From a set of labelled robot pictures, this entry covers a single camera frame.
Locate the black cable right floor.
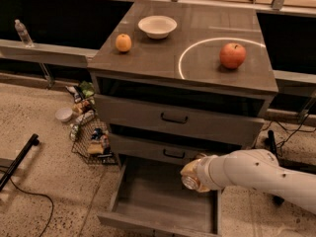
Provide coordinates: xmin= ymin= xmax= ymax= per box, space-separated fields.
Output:
xmin=256 ymin=112 xmax=316 ymax=160

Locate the green snack bag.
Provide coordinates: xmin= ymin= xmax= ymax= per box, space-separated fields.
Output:
xmin=79 ymin=81 xmax=95 ymax=98

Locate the red apple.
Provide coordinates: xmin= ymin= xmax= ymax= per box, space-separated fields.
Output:
xmin=219 ymin=42 xmax=247 ymax=69

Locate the top grey drawer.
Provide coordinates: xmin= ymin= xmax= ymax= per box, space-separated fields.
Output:
xmin=95 ymin=94 xmax=264 ymax=147

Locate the grey side shelf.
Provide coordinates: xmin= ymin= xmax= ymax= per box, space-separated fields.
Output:
xmin=0 ymin=39 xmax=97 ymax=68

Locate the black wire basket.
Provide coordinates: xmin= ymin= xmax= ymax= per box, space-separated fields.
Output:
xmin=70 ymin=118 xmax=117 ymax=165

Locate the orange fruit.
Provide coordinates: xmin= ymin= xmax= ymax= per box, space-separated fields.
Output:
xmin=116 ymin=34 xmax=131 ymax=52

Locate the middle grey drawer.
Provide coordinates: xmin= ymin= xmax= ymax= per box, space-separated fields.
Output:
xmin=110 ymin=134 xmax=241 ymax=166

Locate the small white cup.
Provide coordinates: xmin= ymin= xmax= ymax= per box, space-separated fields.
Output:
xmin=55 ymin=108 xmax=73 ymax=122

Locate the black cable left floor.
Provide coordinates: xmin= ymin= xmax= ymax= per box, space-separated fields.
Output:
xmin=0 ymin=168 xmax=55 ymax=237

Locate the white bowl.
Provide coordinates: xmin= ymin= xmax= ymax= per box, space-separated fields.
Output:
xmin=138 ymin=16 xmax=178 ymax=40

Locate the open bottom grey drawer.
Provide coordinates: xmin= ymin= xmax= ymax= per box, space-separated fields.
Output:
xmin=98 ymin=157 xmax=221 ymax=237

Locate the grey drawer cabinet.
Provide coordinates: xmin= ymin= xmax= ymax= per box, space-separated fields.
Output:
xmin=87 ymin=1 xmax=279 ymax=237

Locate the black bar left floor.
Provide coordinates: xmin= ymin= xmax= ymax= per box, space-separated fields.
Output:
xmin=0 ymin=133 xmax=40 ymax=192

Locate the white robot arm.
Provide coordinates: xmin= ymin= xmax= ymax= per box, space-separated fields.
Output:
xmin=197 ymin=149 xmax=316 ymax=213

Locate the black cable floor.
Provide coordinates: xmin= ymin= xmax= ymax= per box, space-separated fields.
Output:
xmin=0 ymin=168 xmax=55 ymax=237
xmin=256 ymin=112 xmax=316 ymax=160

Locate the clear water bottle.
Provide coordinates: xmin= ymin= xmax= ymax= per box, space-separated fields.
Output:
xmin=15 ymin=19 xmax=34 ymax=47

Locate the blue packaged item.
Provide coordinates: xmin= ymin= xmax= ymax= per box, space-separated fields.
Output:
xmin=91 ymin=127 xmax=104 ymax=140

